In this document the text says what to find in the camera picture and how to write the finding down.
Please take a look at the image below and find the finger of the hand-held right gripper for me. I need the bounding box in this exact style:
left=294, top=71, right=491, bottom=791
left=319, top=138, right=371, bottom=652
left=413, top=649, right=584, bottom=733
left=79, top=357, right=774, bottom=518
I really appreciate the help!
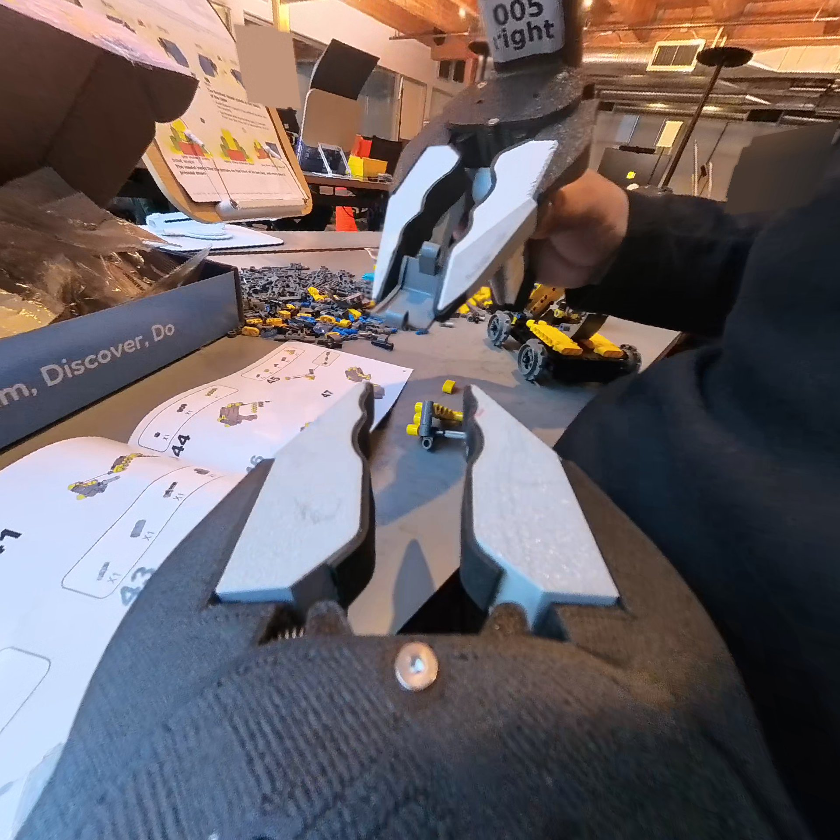
left=371, top=143, right=468, bottom=311
left=435, top=139, right=560, bottom=316

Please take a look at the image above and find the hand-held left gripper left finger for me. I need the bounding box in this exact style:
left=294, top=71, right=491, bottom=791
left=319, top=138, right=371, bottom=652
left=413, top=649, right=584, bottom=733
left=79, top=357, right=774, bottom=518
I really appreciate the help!
left=215, top=382, right=376, bottom=621

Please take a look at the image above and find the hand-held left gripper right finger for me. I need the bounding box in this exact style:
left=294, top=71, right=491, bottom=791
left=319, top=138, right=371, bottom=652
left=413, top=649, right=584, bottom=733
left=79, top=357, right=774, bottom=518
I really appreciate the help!
left=459, top=385, right=621, bottom=636

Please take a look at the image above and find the grey curved brick panel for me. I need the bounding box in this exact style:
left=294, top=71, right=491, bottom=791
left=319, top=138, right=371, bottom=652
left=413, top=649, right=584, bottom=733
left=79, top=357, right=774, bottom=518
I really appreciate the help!
left=375, top=239, right=455, bottom=330

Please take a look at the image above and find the yellow beaded axle assembly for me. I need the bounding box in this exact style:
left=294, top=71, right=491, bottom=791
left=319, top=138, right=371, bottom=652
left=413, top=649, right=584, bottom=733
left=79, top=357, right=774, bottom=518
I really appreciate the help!
left=406, top=400, right=468, bottom=439

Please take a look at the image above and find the pile of small dark connectors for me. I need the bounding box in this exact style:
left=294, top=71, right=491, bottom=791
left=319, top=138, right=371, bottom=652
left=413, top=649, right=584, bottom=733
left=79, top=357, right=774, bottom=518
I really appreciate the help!
left=226, top=261, right=401, bottom=350

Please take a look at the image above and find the instruction booklet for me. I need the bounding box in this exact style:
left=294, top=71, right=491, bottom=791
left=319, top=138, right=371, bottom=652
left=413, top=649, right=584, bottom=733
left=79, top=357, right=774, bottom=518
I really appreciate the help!
left=0, top=341, right=414, bottom=840

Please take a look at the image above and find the person's right forearm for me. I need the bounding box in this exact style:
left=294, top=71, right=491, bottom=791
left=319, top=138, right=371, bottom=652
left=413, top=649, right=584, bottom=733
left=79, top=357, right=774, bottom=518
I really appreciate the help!
left=564, top=187, right=775, bottom=339

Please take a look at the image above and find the grey desk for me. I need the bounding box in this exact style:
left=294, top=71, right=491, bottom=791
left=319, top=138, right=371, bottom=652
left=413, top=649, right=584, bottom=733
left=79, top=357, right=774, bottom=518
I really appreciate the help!
left=0, top=230, right=683, bottom=637

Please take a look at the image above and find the person's right hand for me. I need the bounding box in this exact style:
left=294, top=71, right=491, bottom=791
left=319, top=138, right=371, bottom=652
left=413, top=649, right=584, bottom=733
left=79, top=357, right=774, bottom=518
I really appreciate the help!
left=532, top=169, right=631, bottom=290

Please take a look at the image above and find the pile of yellow brick beams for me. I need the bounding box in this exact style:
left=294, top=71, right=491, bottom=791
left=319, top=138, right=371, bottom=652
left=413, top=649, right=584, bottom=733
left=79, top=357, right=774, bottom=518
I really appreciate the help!
left=456, top=285, right=500, bottom=322

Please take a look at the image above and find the brown cardboard sheet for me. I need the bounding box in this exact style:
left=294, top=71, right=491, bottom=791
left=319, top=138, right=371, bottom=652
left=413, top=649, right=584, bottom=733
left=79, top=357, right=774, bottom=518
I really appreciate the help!
left=301, top=88, right=365, bottom=155

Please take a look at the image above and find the yellow black brick vehicle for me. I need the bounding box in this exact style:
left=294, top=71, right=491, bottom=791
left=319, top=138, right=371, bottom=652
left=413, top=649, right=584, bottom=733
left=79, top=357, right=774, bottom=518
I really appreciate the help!
left=486, top=282, right=643, bottom=387

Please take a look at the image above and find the black flat panel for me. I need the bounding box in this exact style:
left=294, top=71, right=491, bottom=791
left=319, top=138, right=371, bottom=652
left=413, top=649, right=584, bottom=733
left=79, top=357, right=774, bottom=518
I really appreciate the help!
left=308, top=38, right=382, bottom=99

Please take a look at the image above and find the black floor lamp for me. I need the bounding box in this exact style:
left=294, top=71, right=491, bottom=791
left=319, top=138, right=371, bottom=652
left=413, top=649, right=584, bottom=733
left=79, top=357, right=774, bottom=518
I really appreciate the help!
left=659, top=46, right=756, bottom=191

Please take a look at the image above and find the dark cardboard box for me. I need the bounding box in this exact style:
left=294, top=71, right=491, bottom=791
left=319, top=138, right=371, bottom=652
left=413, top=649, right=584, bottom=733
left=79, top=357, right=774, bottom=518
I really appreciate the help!
left=0, top=0, right=245, bottom=450

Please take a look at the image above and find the crumpled plastic bag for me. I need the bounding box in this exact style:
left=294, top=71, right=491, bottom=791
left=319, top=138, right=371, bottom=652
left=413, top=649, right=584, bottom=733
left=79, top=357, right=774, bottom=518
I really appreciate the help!
left=0, top=167, right=211, bottom=329

